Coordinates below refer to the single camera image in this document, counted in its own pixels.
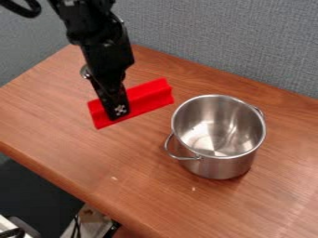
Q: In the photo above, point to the metal pot with handles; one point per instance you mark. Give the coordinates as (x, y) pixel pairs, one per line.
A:
(217, 132)

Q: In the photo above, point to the metal table leg frame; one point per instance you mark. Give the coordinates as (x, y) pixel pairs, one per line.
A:
(88, 224)

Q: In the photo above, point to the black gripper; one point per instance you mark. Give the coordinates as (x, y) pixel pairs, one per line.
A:
(108, 58)

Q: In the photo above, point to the red rectangular block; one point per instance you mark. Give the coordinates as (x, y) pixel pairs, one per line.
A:
(146, 97)

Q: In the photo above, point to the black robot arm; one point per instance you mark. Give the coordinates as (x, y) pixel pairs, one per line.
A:
(98, 31)

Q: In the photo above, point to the white object bottom left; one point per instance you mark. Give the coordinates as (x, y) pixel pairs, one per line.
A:
(10, 230)

